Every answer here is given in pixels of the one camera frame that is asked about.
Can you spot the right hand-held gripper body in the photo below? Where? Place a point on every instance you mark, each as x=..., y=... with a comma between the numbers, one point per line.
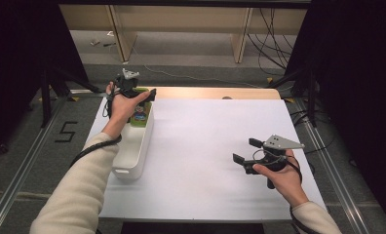
x=282, y=143

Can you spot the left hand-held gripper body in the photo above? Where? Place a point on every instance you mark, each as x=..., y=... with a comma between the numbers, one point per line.
x=127, y=86

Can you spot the white rectangular plastic bin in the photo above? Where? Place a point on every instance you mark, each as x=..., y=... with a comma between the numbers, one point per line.
x=131, y=156

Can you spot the person's left hand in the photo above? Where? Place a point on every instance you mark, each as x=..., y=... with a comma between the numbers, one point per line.
x=121, y=110

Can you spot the person's right hand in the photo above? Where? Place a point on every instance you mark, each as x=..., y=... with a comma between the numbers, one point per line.
x=287, y=185

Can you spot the white table sheet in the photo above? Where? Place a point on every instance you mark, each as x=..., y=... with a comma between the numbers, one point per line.
x=197, y=156

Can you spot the yellow floor tape piece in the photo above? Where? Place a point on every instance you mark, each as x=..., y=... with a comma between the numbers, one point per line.
x=269, y=79
x=73, y=98
x=290, y=100

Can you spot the small black floor item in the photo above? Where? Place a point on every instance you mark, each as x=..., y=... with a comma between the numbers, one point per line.
x=109, y=44

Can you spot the black tripod stand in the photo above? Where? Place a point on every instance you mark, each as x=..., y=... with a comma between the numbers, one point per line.
x=312, y=97
x=45, y=97

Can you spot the small white floor scrap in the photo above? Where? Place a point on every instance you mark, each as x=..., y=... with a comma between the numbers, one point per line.
x=95, y=42

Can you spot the beige wooden desk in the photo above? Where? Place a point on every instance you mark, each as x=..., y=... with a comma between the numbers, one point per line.
x=181, y=19

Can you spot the black curtain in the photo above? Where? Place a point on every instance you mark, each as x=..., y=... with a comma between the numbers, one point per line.
x=19, y=48
x=360, y=65

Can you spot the aluminium floor rail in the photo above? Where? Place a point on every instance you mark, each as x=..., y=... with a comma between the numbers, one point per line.
x=20, y=177
x=344, y=195

